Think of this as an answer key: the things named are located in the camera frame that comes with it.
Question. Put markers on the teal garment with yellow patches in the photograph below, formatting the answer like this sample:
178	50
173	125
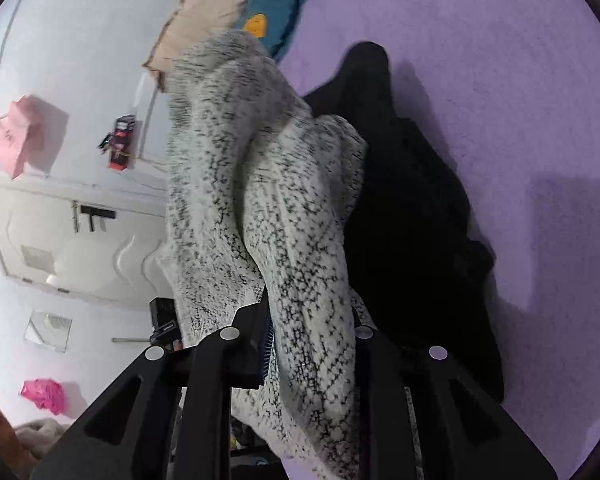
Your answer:
275	5

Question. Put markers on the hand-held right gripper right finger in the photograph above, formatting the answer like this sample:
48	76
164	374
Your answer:
380	385

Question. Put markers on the beige pillow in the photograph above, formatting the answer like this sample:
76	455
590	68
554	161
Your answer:
205	10

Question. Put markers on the pink bag on wall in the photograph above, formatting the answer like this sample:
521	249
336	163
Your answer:
25	135

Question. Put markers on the red black wall hanging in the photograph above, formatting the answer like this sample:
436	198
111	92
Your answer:
120	145

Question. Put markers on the black pants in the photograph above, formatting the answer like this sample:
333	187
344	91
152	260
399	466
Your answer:
410	210

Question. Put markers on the white door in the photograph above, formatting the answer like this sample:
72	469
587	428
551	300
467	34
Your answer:
55	230

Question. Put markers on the beige fluffy cloth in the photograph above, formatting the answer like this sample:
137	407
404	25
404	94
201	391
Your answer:
42	437

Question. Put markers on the small square mirror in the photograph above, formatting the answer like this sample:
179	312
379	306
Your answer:
47	331

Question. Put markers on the grey knit jacket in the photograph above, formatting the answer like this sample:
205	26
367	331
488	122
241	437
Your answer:
280	210

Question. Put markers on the pink plastic bag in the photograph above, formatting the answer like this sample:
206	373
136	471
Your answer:
42	396

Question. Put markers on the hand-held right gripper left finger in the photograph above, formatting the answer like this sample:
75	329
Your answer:
245	355

